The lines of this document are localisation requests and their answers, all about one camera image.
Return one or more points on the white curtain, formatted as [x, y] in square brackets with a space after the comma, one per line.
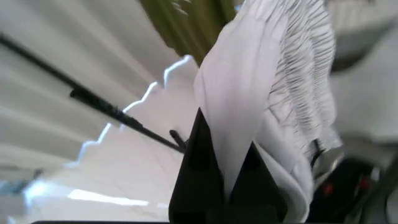
[77, 40]

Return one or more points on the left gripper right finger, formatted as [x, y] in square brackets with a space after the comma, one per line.
[258, 196]

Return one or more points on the green shirt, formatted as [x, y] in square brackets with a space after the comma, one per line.
[192, 28]

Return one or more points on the black clothes rack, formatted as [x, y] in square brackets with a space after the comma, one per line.
[102, 107]

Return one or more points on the pale grey garment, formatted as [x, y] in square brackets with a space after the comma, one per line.
[242, 87]

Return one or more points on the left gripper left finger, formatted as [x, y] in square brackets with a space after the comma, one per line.
[196, 186]

